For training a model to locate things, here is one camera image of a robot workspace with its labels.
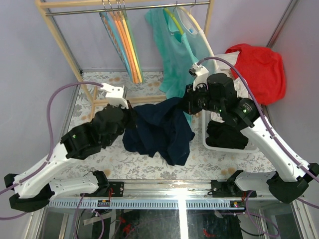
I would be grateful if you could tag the black clothes in basket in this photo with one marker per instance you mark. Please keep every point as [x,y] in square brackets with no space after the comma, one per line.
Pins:
[224,136]

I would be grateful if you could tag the teal t shirt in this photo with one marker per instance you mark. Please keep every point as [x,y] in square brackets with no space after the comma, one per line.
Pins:
[178,51]

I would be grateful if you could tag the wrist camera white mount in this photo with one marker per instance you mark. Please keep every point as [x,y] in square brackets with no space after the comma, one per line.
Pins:
[200,74]
[116,96]

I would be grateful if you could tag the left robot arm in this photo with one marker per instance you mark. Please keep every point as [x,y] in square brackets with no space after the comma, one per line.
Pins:
[38,186]

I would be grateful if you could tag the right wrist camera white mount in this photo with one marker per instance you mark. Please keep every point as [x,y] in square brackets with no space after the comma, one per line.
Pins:
[200,74]

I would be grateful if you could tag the red cloth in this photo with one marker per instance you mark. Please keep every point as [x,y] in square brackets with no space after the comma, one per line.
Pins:
[263,70]

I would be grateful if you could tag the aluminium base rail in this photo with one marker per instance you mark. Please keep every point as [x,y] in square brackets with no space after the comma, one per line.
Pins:
[159,194]

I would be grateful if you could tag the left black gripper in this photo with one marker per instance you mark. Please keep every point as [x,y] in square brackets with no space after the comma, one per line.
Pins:
[130,113]

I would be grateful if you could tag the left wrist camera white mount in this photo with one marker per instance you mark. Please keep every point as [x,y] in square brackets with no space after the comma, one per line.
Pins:
[116,96]

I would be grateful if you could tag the white cloth pile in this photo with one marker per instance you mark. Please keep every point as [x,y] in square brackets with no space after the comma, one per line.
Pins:
[229,62]

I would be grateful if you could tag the navy blue t shirt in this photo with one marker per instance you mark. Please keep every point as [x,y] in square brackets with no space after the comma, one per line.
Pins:
[161,128]

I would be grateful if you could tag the blue hanger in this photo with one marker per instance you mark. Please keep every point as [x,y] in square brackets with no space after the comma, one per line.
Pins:
[115,39]

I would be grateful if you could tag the yellow green hanger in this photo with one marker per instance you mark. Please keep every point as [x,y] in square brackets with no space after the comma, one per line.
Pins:
[174,20]

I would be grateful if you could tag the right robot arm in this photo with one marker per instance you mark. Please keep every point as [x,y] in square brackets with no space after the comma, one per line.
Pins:
[290,179]

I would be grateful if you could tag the floral table mat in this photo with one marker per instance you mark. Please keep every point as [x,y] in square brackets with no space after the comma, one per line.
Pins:
[117,163]

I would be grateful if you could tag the wooden clothes rack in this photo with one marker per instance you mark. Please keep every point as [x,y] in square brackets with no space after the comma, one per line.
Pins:
[48,17]

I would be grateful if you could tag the orange hanger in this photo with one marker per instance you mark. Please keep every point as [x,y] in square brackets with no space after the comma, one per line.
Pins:
[126,46]

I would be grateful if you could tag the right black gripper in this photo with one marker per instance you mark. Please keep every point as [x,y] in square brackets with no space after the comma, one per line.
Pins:
[188,101]

